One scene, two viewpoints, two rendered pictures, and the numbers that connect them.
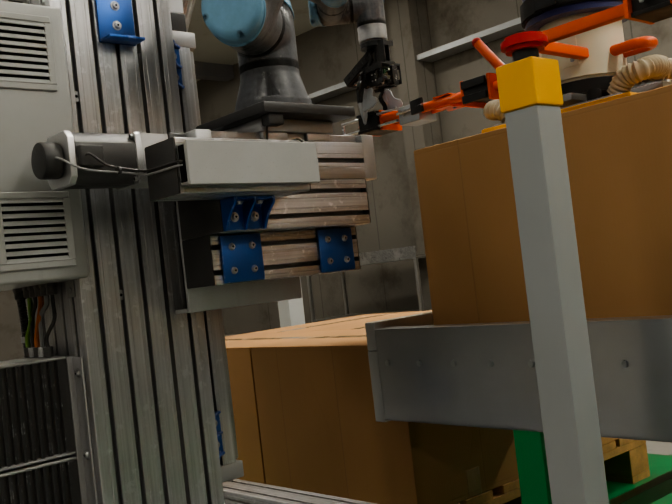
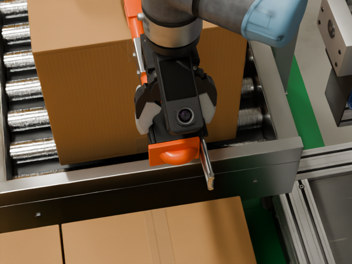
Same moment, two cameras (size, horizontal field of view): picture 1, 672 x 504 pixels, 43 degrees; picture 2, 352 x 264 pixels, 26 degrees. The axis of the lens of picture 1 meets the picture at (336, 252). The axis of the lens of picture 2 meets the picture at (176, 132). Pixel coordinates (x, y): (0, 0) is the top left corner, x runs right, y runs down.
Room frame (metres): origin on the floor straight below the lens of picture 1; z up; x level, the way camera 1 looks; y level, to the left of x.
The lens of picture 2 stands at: (2.70, 0.17, 2.03)
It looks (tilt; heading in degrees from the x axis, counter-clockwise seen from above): 57 degrees down; 211
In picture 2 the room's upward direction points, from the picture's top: straight up
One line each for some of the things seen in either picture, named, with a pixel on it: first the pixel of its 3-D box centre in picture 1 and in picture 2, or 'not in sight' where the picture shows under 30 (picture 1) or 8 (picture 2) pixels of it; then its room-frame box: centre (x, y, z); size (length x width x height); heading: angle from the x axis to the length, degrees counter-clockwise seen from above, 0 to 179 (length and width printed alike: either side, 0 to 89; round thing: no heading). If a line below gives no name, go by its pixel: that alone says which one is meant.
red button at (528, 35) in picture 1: (525, 50); not in sight; (1.26, -0.32, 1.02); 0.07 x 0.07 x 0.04
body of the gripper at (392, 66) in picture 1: (378, 66); (171, 53); (2.16, -0.16, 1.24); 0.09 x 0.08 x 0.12; 42
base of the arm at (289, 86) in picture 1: (271, 91); not in sight; (1.64, 0.09, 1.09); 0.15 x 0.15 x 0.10
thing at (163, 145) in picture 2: (380, 123); (168, 130); (2.19, -0.15, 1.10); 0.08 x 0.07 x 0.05; 42
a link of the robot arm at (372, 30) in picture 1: (373, 36); (169, 17); (2.17, -0.16, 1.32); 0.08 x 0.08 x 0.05
